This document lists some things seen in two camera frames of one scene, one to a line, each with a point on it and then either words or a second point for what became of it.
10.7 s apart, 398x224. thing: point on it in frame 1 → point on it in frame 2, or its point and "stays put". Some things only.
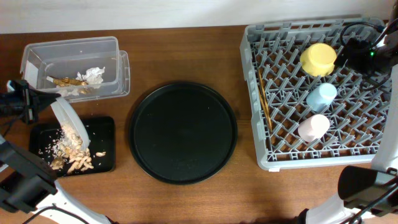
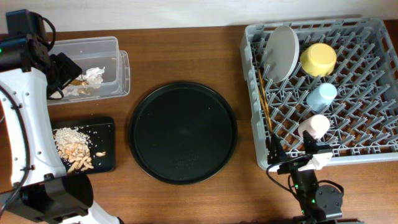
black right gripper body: x=347 y=55 → x=294 y=163
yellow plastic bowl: x=318 y=60 stays put
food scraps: x=64 y=152 stays put
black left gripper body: x=19 y=102 → x=68 y=71
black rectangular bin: x=48 y=147 stays put
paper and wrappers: x=92 y=75 stays put
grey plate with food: x=73 y=132 → x=282 y=54
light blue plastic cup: x=321 y=97 stays put
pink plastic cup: x=314 y=129 stays put
